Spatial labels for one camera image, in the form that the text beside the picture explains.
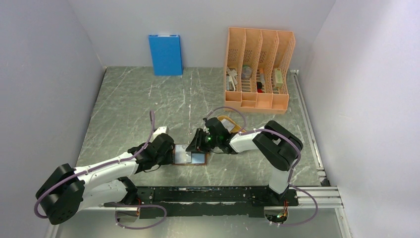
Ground grey round item in organizer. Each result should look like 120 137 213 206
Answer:
241 65 253 80

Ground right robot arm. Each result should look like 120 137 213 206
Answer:
185 118 303 205

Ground orange desk file organizer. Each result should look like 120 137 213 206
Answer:
223 27 296 114

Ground green eraser in organizer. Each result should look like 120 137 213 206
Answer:
273 68 284 88

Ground white parts in organizer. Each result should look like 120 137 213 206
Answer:
226 67 240 92

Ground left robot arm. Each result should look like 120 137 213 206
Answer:
34 133 175 225

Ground blue box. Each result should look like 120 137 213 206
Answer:
148 35 183 76

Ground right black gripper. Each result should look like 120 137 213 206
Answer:
186 128 220 154

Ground red orange item in organizer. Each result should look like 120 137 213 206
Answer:
256 68 265 93

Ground black base frame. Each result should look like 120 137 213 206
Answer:
117 185 299 218

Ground brown leather card holder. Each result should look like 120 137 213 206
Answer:
172 144 208 166

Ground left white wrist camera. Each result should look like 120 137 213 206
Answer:
153 126 169 136

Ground orange oval tray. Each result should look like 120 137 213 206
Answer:
217 116 241 134

